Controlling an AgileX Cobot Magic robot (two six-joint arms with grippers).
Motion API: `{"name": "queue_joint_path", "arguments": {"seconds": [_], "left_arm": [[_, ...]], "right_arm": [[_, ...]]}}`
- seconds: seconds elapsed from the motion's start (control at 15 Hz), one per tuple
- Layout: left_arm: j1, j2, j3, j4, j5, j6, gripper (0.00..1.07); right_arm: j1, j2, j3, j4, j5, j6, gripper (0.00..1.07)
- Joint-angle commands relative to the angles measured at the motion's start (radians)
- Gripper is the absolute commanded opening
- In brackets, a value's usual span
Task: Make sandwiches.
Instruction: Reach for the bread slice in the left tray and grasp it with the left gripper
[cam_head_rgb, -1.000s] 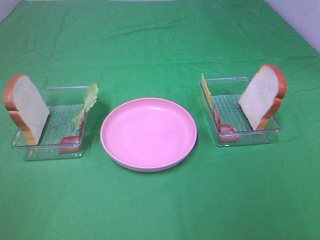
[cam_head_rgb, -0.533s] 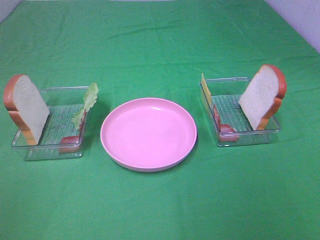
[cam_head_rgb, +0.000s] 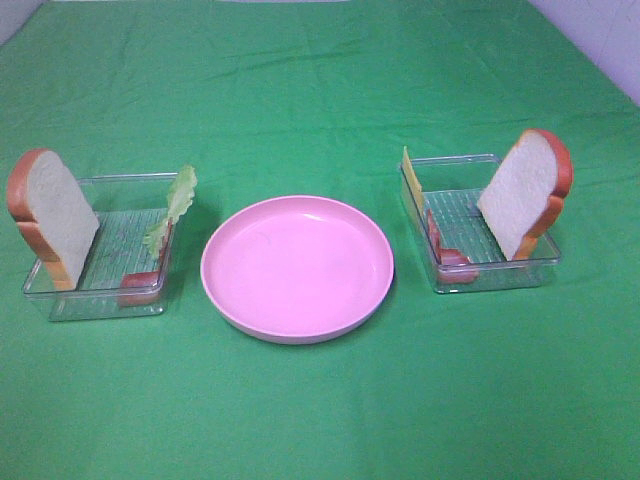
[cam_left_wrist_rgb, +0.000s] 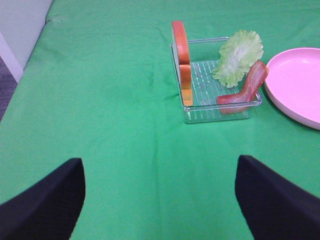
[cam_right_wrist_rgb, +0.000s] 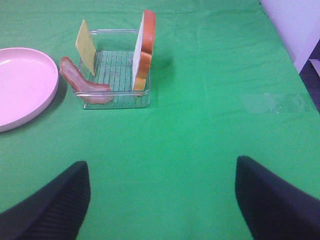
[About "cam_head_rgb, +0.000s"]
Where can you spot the clear plastic tray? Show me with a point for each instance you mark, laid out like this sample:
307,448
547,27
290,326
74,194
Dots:
451,187
126,206

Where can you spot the yellow cheese slice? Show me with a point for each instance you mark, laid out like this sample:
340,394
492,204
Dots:
413,183

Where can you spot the green tablecloth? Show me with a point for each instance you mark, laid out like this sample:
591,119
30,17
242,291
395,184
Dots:
277,99

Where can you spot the left clear plastic tray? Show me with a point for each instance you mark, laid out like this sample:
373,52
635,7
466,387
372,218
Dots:
126,206

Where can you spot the right clear plastic tray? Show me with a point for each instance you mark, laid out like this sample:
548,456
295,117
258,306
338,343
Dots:
451,187

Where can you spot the pink round plate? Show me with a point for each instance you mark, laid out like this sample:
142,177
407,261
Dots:
297,269

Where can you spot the bacon strip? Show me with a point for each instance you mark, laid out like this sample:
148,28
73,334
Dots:
450,262
145,288

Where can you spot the toast bread slice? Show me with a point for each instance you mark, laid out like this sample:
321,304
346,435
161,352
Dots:
526,194
52,214

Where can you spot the green lettuce leaf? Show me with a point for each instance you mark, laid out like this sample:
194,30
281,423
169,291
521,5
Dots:
179,198

